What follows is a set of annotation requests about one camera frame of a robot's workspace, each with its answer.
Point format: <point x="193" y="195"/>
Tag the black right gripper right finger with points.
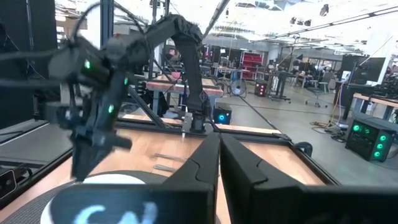
<point x="239" y="168"/>

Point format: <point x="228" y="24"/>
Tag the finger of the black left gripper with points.
<point x="98" y="155"/>
<point x="81" y="161"/>

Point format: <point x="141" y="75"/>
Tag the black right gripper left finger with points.
<point x="205" y="161"/>

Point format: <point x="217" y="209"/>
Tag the white round bowl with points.
<point x="118" y="180"/>

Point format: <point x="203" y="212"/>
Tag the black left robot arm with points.
<point x="188" y="68"/>

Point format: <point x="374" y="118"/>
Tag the blue-lit computer tower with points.
<point x="222" y="115"/>

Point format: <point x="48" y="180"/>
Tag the black floor fan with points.
<point x="238" y="88"/>

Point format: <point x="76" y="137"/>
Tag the red-lit black box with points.
<point x="261" y="88"/>

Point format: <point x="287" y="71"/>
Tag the wooden workbench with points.
<point x="161" y="86"/>

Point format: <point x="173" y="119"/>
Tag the black standing table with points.
<point x="280" y="87"/>

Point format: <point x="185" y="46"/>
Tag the red tool cabinet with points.
<point x="252" y="63"/>

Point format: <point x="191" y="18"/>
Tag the grey office chair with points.
<point x="320" y="87"/>

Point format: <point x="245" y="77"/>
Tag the black side panel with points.
<point x="28" y="18"/>

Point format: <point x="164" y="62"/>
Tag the green-lit black computer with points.
<point x="368" y="140"/>

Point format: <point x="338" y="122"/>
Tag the wooden top desk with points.
<point x="373" y="99"/>

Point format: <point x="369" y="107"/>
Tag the black monitor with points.
<point x="362" y="68"/>

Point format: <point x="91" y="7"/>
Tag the black aluminium table frame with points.
<point x="255" y="136"/>

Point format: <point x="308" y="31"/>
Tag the black frame hook knob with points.
<point x="303" y="149"/>

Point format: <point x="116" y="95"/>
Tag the small black camera box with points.
<point x="7" y="183"/>

